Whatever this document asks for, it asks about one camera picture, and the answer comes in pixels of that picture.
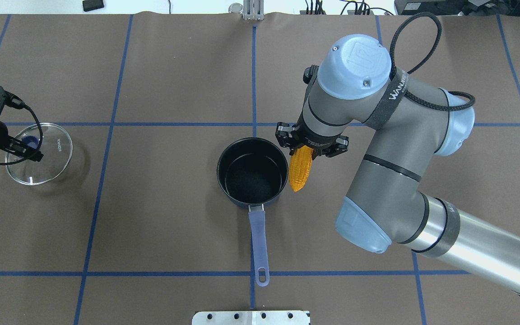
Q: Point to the aluminium frame post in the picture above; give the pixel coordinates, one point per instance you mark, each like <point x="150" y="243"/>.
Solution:
<point x="253" y="10"/>

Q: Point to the glass pot lid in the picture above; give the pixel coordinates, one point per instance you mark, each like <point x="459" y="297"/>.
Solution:
<point x="54" y="148"/>

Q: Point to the small black device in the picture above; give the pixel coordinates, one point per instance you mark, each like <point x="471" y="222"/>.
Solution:
<point x="91" y="5"/>

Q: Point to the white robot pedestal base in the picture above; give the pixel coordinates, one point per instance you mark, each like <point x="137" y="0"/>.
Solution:
<point x="276" y="317"/>

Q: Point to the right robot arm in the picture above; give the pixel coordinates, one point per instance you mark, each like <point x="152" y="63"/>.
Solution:
<point x="413" y="122"/>

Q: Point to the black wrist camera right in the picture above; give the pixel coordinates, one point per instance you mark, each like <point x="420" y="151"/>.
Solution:
<point x="309" y="73"/>

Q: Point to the dark blue saucepan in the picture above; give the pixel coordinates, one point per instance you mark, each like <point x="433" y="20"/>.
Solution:
<point x="252" y="173"/>

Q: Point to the black laptop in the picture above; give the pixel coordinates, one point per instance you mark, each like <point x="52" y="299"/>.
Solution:
<point x="458" y="7"/>

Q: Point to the yellow corn cob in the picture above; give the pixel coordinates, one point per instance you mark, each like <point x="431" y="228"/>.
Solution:
<point x="300" y="167"/>

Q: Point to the orange black power strip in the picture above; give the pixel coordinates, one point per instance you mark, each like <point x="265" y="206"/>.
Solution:
<point x="334" y="7"/>

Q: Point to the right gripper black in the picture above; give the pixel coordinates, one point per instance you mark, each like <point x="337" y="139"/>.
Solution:
<point x="284" y="136"/>

